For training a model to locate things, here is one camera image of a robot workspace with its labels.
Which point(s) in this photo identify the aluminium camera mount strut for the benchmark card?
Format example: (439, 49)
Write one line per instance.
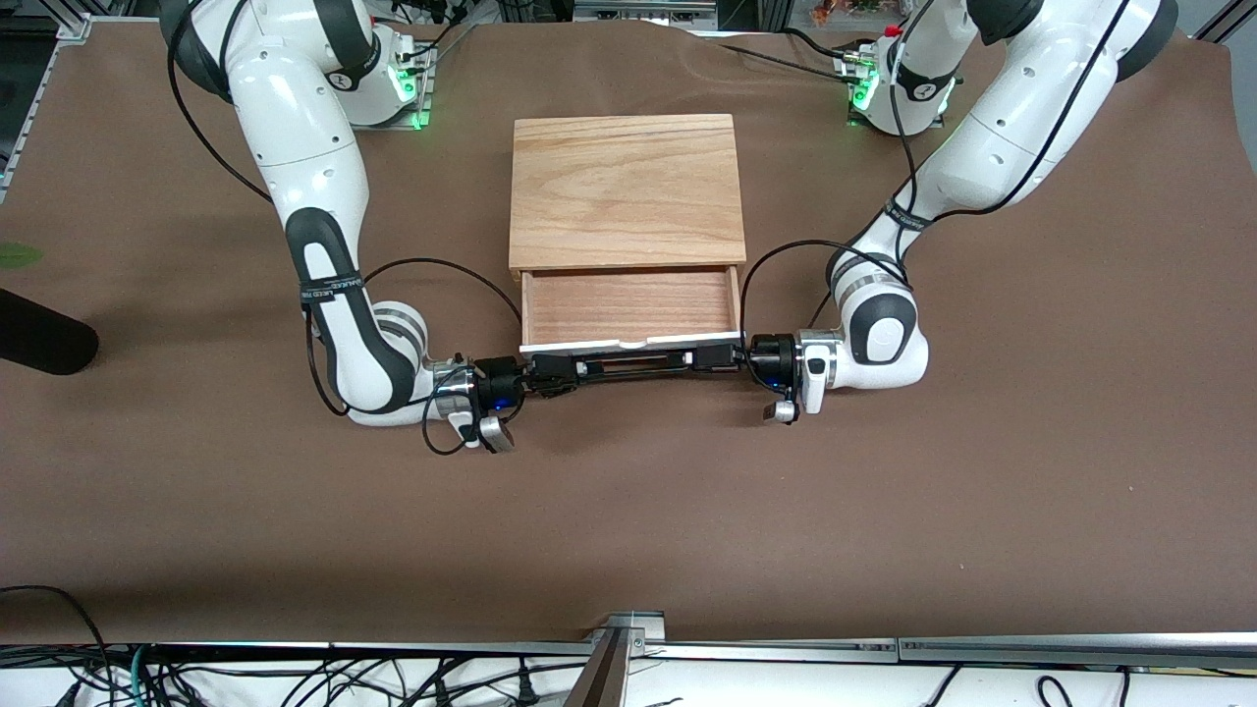
(609, 668)

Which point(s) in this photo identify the table cover cloth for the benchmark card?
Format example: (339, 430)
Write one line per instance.
(628, 511)

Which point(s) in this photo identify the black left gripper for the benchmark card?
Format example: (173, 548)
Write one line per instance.
(769, 355)

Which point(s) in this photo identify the artificial red rose with leaf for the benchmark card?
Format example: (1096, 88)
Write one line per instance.
(18, 256)

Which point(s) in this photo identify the white-fronted wooden drawer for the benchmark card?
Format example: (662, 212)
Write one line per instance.
(628, 304)

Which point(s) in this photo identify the light wooden drawer cabinet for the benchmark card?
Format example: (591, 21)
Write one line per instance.
(628, 187)

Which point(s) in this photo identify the black ribbed cylinder vase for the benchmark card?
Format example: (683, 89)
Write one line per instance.
(44, 334)

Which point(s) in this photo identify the aluminium table edge rail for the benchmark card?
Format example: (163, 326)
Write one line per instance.
(982, 650)

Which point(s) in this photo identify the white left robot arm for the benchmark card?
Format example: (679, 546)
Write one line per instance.
(1002, 137)

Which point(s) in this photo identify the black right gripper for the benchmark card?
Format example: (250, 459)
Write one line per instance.
(499, 379)

